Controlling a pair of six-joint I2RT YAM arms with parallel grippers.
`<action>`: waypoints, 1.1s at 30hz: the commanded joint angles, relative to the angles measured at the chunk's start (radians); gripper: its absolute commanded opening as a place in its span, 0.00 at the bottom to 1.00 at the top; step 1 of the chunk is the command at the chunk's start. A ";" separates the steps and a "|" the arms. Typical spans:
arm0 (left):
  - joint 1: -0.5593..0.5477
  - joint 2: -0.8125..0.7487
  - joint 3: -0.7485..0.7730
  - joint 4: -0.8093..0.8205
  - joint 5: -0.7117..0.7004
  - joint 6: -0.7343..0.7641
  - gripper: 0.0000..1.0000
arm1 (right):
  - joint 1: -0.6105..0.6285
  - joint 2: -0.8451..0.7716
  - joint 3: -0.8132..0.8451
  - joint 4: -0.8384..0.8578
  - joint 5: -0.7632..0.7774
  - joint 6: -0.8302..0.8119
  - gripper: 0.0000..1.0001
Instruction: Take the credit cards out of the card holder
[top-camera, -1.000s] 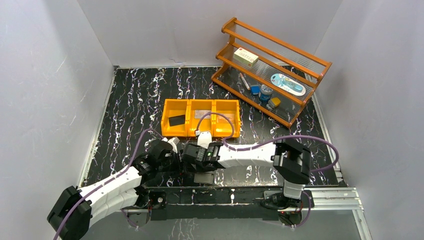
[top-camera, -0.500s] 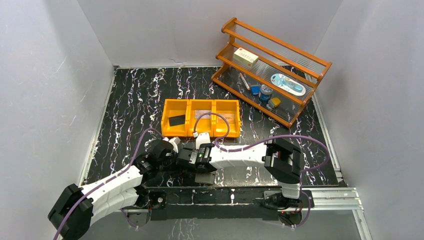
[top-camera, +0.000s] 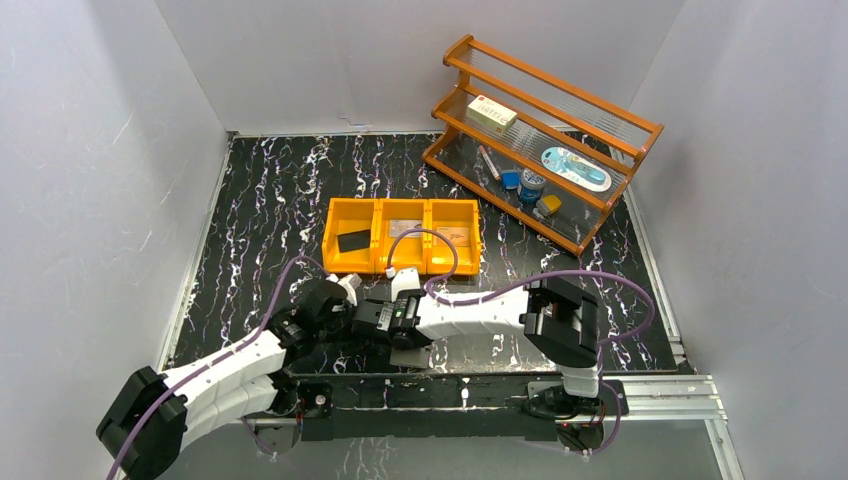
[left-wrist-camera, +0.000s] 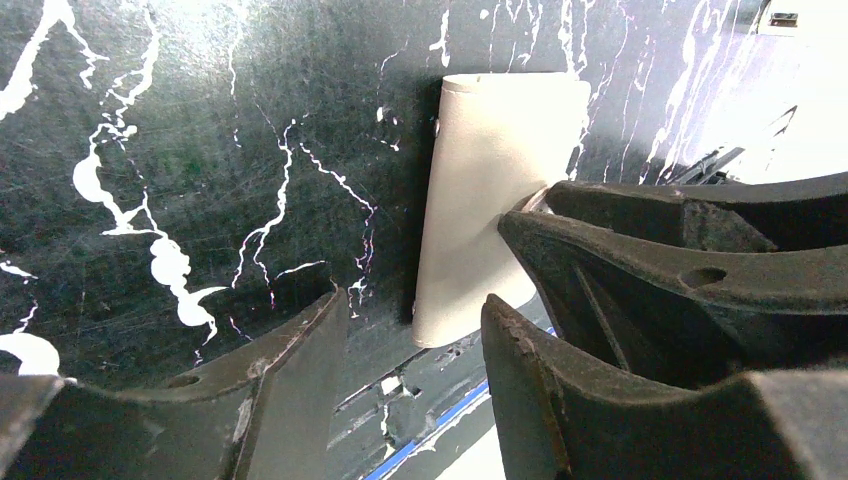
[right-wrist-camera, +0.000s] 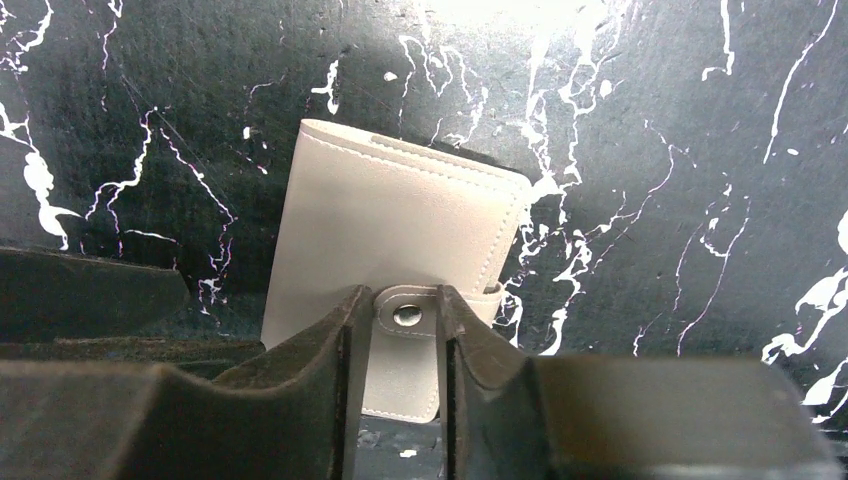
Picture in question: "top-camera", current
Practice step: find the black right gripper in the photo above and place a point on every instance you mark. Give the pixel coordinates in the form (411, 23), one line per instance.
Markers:
(421, 344)

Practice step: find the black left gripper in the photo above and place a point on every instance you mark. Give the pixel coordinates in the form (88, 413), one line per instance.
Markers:
(330, 291)

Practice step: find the yellow plastic triple bin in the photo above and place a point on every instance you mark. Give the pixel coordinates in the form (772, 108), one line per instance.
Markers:
(426, 249)

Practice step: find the orange wooden shelf rack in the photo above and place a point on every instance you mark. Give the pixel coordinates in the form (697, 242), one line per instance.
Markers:
(551, 113)

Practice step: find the grey card holder wallet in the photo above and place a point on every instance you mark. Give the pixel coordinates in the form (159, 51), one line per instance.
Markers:
(416, 358)

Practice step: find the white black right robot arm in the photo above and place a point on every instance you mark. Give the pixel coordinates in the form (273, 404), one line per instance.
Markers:
(555, 316)

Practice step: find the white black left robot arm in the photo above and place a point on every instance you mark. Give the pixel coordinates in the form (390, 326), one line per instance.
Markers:
(157, 415)

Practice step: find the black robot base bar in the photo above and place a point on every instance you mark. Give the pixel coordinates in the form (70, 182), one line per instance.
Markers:
(528, 406)

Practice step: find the black card in bin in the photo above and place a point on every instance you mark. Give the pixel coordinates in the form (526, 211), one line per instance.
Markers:
(353, 241)

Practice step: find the silver card in bin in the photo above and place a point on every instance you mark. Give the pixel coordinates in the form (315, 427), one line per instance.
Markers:
(397, 226)

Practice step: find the tan card in bin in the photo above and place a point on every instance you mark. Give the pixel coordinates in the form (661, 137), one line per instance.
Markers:
(458, 236)

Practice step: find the white pen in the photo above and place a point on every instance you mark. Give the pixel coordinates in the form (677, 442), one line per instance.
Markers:
(489, 162)

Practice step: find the small blue block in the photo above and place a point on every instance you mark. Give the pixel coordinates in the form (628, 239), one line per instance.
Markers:
(510, 179)

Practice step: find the yellow grey eraser block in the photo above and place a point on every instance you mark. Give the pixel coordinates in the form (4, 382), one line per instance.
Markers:
(547, 206)

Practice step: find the blue and white round tin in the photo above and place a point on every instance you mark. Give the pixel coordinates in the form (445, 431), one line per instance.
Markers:
(531, 186)

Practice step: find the white box with red label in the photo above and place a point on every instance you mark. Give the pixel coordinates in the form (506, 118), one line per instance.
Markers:
(491, 114)

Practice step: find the blue razor blister pack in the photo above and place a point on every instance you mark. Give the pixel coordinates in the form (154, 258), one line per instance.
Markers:
(575, 168)

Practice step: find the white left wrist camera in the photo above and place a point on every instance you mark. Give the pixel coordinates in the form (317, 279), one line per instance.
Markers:
(350, 283)

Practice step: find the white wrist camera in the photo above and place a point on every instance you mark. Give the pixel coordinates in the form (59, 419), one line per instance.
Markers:
(350, 283)
(405, 279)

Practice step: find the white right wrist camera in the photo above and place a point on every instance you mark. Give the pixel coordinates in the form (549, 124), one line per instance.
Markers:
(405, 279)

